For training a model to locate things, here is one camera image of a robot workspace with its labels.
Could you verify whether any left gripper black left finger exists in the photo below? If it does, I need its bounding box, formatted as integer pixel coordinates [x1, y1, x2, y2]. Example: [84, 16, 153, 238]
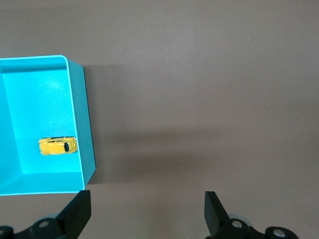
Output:
[0, 190, 92, 239]

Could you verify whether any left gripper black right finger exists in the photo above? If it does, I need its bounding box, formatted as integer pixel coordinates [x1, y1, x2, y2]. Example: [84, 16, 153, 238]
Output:
[204, 191, 299, 239]

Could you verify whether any yellow beetle toy car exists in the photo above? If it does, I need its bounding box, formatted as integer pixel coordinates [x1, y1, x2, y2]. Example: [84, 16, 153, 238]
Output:
[38, 135, 78, 156]

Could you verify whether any teal plastic bin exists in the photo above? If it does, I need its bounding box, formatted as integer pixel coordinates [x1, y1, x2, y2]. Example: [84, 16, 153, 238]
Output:
[0, 55, 97, 197]

